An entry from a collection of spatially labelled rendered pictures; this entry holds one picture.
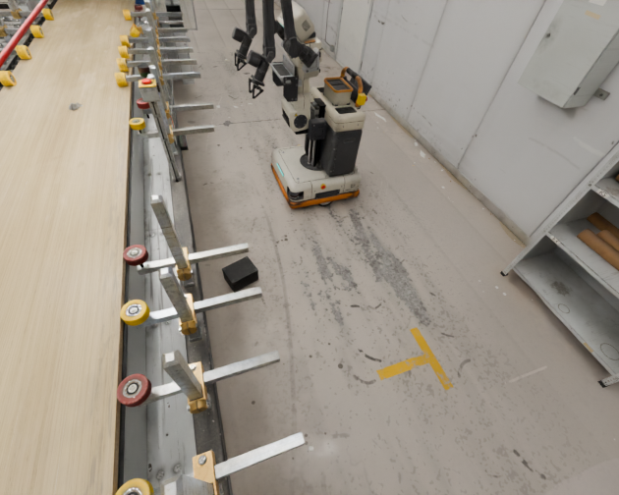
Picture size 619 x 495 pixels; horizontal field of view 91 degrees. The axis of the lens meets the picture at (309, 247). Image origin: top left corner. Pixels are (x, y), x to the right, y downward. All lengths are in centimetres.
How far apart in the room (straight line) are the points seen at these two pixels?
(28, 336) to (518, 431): 225
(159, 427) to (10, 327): 55
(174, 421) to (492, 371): 180
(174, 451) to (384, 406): 114
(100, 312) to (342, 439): 130
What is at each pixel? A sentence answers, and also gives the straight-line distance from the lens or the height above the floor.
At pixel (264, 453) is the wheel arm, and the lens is 100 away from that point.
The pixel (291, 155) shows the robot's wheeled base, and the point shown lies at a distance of 284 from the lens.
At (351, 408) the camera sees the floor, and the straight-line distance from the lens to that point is 190.
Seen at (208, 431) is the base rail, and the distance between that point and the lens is 116.
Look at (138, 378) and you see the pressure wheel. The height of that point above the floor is 91.
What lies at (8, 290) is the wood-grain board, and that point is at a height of 90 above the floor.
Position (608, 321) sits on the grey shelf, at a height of 14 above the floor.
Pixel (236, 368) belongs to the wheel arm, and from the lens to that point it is 106.
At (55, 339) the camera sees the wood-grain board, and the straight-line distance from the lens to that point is 121.
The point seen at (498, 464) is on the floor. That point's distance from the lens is 214.
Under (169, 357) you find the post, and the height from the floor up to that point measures 112.
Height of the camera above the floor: 182
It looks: 49 degrees down
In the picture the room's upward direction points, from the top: 7 degrees clockwise
